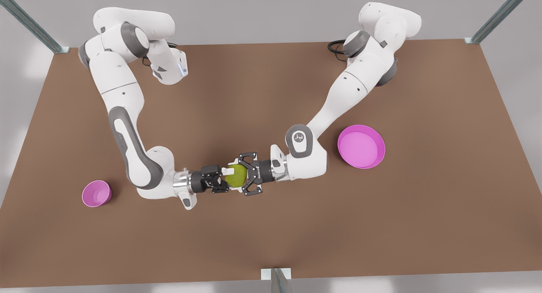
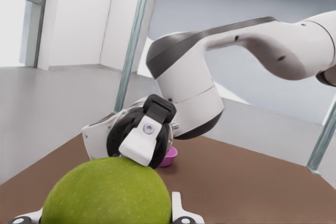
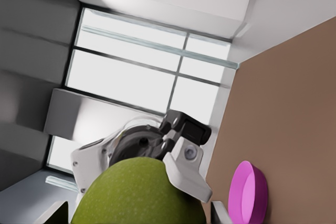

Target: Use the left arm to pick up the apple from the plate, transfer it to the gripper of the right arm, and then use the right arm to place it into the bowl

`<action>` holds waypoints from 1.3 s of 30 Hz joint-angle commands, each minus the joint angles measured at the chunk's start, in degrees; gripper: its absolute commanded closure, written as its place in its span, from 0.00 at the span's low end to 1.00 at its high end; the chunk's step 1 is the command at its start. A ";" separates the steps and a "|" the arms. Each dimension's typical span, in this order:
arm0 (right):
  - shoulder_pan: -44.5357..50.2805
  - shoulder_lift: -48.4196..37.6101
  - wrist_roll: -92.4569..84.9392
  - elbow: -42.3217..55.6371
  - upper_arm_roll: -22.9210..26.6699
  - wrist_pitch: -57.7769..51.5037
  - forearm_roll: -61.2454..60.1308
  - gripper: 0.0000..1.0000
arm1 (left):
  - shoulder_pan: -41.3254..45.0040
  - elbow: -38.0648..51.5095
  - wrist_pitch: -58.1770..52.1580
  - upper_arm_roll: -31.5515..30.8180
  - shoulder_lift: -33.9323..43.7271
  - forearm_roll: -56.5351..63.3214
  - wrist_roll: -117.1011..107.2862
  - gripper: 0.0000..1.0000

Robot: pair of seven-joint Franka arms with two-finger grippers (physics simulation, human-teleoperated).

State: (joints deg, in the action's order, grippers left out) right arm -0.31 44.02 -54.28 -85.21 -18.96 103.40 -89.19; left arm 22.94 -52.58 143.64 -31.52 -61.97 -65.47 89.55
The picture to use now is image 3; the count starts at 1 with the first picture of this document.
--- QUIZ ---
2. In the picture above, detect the pink bowl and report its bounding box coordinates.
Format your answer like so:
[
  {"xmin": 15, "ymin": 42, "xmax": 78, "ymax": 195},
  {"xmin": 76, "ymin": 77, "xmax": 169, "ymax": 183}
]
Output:
[{"xmin": 227, "ymin": 160, "xmax": 269, "ymax": 224}]

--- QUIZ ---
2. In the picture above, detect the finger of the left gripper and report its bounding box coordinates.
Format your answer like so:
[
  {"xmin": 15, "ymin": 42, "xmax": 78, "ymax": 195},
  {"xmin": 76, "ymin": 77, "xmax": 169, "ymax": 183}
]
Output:
[
  {"xmin": 162, "ymin": 137, "xmax": 213, "ymax": 204},
  {"xmin": 70, "ymin": 132, "xmax": 124, "ymax": 201}
]

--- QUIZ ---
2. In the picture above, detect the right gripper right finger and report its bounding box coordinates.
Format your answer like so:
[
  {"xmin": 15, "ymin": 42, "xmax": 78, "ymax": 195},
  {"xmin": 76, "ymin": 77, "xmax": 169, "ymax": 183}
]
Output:
[{"xmin": 211, "ymin": 200, "xmax": 233, "ymax": 224}]

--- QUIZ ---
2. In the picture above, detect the large window with dark frame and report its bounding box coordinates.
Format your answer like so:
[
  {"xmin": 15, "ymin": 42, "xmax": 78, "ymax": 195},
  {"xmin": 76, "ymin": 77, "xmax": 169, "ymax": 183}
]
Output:
[{"xmin": 46, "ymin": 6, "xmax": 241, "ymax": 176}]

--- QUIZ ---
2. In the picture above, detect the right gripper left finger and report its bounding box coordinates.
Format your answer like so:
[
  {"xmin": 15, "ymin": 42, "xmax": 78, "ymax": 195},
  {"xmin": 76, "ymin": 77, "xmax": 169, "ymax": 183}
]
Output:
[{"xmin": 33, "ymin": 200, "xmax": 69, "ymax": 224}]

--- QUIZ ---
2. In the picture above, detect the green apple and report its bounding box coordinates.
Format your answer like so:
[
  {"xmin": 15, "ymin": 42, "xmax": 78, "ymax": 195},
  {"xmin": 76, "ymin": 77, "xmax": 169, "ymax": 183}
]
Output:
[{"xmin": 71, "ymin": 156, "xmax": 208, "ymax": 224}]

